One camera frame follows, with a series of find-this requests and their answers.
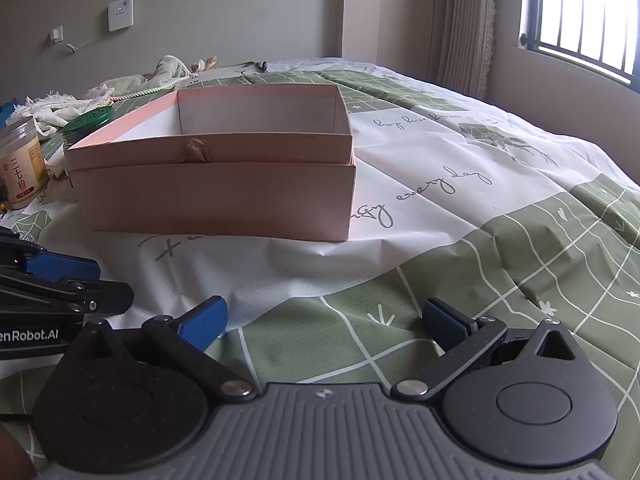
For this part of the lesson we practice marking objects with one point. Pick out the window with metal bars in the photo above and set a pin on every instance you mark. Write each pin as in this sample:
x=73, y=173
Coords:
x=585, y=5

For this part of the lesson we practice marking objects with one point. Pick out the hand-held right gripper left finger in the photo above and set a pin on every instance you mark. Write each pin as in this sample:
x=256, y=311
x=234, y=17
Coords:
x=202, y=326

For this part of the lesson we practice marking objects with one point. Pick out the beige curtain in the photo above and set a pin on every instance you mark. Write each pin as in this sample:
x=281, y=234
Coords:
x=470, y=25

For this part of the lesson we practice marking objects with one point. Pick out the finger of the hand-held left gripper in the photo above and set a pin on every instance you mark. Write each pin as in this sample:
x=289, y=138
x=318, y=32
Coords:
x=105, y=296
x=62, y=266

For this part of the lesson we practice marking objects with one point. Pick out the white wall thermostat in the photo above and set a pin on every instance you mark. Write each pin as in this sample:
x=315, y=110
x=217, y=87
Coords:
x=121, y=14

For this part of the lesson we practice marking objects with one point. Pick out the glass jar with yellow label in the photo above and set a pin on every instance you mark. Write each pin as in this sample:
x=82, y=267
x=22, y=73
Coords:
x=21, y=165

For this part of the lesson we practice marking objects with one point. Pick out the pink cardboard box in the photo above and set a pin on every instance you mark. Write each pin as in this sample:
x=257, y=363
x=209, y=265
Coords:
x=215, y=195

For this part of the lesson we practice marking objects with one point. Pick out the white frayed cloth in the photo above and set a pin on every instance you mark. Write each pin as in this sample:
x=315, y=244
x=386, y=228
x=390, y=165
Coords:
x=55, y=110

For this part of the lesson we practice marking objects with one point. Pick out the small pink toy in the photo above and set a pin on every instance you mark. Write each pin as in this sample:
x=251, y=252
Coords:
x=204, y=64

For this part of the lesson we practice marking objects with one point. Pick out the green and white printed bedsheet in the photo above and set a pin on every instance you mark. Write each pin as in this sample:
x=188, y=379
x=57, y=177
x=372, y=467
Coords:
x=475, y=220

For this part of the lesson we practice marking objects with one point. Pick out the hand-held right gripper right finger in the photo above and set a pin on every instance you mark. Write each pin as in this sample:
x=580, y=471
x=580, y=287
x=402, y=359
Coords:
x=446, y=326

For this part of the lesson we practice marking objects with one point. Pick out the white wall socket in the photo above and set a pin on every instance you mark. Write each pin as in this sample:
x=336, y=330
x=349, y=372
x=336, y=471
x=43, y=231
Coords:
x=56, y=35

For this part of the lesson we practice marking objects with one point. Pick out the person's left forearm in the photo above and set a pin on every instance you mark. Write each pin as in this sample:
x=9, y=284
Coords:
x=10, y=452

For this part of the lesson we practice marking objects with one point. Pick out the pale green towel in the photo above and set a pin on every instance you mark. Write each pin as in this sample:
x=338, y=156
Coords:
x=150, y=77

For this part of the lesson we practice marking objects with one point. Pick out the blue plastic bag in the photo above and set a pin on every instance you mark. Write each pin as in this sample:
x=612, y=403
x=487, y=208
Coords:
x=7, y=112

